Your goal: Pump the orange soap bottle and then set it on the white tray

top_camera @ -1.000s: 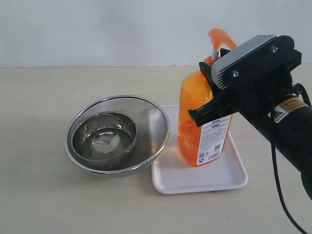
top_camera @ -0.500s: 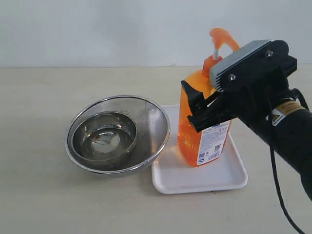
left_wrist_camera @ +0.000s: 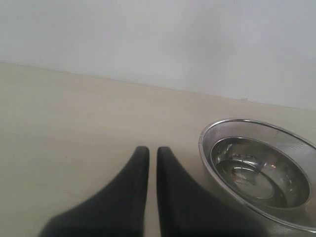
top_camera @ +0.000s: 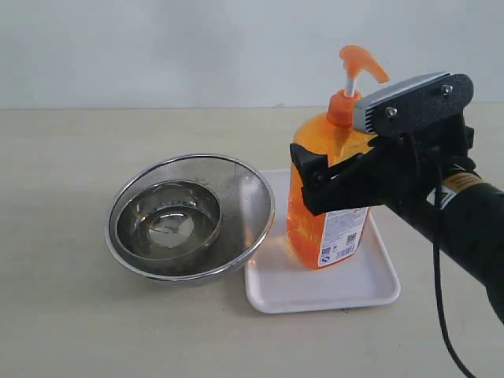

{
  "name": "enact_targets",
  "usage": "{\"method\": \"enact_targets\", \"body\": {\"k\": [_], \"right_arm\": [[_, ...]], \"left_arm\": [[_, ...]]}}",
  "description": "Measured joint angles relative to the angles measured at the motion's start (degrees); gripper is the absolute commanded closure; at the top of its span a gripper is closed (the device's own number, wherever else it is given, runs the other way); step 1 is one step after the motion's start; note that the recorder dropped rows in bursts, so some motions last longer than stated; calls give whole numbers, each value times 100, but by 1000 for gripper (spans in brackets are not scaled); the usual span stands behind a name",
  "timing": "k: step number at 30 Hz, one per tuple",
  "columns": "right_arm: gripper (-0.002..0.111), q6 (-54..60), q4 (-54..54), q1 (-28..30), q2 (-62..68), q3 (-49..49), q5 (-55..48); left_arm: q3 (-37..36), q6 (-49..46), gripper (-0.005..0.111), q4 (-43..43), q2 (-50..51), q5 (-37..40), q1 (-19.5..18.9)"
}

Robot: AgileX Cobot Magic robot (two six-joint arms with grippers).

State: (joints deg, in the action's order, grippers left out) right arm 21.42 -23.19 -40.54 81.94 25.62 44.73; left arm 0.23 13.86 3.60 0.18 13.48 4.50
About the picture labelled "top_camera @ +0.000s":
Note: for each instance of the orange pump soap bottle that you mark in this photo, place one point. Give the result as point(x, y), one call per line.
point(320, 241)

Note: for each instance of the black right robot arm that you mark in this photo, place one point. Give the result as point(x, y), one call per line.
point(466, 223)

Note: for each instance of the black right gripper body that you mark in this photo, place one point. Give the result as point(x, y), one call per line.
point(414, 165)

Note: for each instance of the white foam tray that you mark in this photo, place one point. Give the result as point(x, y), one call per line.
point(277, 282)

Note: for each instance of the small stainless steel bowl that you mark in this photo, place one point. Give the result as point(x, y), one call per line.
point(170, 222)

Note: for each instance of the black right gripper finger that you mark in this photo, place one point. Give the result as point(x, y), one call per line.
point(355, 183)
point(312, 168)

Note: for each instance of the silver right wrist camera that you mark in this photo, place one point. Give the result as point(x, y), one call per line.
point(413, 104)

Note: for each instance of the steel mesh colander bowl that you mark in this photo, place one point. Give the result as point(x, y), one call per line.
point(248, 209)

